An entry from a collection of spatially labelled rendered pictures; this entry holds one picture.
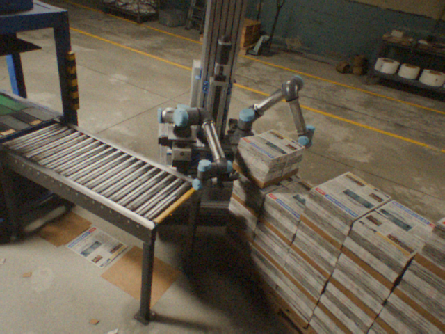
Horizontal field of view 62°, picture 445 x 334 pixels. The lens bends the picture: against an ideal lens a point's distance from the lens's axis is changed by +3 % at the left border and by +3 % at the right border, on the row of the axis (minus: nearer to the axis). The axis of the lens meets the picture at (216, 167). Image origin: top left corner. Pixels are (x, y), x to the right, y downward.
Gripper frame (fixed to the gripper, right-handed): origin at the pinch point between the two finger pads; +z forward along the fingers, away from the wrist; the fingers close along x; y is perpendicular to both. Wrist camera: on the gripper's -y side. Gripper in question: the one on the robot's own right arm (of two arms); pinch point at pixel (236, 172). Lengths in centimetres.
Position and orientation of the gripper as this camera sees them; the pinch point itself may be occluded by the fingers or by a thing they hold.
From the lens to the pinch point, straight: 244.1
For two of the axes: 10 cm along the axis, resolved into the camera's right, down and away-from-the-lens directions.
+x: -6.4, -4.9, 5.9
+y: 1.4, -8.3, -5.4
